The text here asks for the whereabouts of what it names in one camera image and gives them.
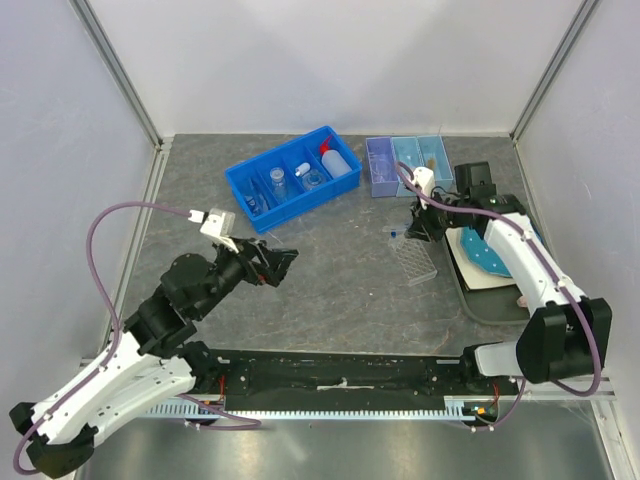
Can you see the light blue right tray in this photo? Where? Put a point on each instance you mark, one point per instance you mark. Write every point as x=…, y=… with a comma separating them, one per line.
x=433, y=145

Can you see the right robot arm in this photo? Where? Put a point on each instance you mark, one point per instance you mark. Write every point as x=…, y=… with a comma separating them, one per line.
x=566, y=337

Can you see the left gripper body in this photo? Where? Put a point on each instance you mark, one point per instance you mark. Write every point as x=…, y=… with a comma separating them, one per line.
x=255, y=271

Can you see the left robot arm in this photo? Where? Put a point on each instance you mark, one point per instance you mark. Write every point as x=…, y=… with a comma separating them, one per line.
x=151, y=358

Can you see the light blue middle tray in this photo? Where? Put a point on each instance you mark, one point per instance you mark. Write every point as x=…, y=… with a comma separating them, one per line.
x=397, y=141

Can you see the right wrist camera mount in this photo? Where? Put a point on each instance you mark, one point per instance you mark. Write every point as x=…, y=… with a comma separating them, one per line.
x=423, y=181

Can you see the clear glass jar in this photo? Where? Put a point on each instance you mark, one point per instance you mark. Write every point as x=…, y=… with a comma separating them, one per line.
x=279, y=184

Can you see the blue safety goggles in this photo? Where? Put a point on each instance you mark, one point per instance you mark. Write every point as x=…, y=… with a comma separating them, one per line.
x=256, y=198

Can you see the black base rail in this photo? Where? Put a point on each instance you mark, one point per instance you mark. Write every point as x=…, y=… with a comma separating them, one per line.
x=287, y=381

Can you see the blue dotted plate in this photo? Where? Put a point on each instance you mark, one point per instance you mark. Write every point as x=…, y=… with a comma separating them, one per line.
x=479, y=253

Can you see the glass flask white stopper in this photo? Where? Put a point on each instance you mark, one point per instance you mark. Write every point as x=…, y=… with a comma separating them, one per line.
x=309, y=177

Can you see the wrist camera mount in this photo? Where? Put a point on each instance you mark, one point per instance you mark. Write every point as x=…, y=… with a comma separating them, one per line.
x=423, y=181
x=216, y=224

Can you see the small glass beaker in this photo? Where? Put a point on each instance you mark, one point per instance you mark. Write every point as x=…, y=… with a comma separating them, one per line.
x=381, y=167

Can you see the purple small tray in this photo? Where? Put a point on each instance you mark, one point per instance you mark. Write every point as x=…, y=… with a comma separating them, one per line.
x=382, y=146

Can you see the thin glass rod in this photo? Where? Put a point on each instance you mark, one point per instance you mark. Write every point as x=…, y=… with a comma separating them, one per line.
x=276, y=237

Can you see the light blue tray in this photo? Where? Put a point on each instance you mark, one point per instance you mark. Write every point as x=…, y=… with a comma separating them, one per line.
x=433, y=145
x=397, y=141

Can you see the dark green tray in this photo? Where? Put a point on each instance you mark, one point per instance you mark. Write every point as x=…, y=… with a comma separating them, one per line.
x=490, y=307

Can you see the blue divided plastic bin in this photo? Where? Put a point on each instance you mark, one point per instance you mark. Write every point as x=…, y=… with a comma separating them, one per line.
x=288, y=156

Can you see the clear well plate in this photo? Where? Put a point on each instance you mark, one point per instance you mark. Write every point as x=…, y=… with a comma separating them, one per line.
x=414, y=259

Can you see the red cap wash bottle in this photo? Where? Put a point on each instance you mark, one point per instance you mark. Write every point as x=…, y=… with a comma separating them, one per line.
x=332, y=160

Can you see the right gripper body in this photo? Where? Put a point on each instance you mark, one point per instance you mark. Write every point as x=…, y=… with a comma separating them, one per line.
x=441, y=219

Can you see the pink mug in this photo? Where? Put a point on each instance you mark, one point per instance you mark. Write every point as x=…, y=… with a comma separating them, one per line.
x=521, y=301

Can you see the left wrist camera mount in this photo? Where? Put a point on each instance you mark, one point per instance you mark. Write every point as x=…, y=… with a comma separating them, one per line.
x=216, y=224

